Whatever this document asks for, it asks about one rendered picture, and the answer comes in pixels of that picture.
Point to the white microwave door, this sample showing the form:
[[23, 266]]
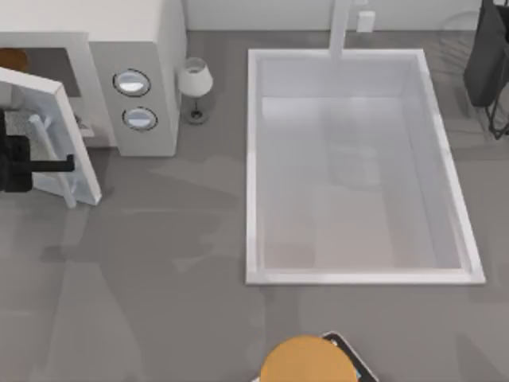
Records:
[[69, 131]]

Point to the round silver microwave knob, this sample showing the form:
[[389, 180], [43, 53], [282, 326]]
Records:
[[139, 118], [131, 82]]

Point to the orange round thing in microwave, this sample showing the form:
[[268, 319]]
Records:
[[12, 59]]

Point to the pale microwave oven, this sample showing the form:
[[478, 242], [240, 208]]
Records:
[[131, 24]]

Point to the clear wine glass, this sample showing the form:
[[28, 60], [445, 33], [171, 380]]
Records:
[[194, 79]]

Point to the white sink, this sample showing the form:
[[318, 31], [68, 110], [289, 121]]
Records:
[[358, 179]]

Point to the tall white tap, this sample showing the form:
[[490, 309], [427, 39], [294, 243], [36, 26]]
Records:
[[338, 28]]

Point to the round orange wooden board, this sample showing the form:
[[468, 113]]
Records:
[[306, 362]]

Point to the black tablet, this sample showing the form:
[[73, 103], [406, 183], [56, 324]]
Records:
[[354, 354]]

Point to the black stand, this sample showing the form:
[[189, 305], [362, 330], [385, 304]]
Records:
[[487, 59]]

